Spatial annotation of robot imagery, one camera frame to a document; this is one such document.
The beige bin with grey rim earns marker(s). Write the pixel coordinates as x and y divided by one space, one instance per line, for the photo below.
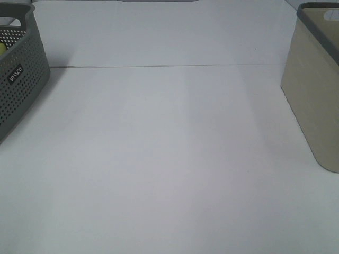
310 79

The grey perforated plastic basket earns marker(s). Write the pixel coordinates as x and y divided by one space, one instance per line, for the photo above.
24 66

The yellow-green item in basket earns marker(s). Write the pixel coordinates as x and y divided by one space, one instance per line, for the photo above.
3 48

